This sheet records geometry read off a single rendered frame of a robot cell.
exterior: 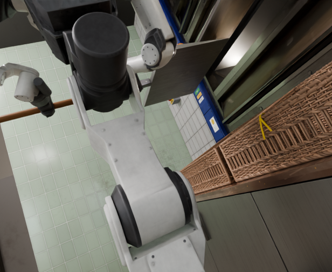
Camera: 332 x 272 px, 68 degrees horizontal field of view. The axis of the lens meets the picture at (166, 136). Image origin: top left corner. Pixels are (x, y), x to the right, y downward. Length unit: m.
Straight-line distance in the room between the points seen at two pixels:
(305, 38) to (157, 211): 0.96
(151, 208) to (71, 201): 1.92
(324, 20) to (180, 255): 0.97
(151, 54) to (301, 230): 0.69
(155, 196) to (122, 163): 0.11
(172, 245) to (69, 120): 2.14
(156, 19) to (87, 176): 1.79
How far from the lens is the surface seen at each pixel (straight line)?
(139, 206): 0.52
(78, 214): 2.40
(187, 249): 0.59
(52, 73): 2.86
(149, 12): 0.92
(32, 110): 1.28
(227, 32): 1.62
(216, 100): 1.83
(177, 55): 1.20
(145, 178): 0.55
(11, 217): 3.66
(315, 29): 1.20
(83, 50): 0.53
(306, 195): 0.64
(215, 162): 1.04
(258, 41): 1.42
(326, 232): 0.66
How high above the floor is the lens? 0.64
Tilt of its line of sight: 12 degrees up
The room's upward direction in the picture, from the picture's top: 23 degrees counter-clockwise
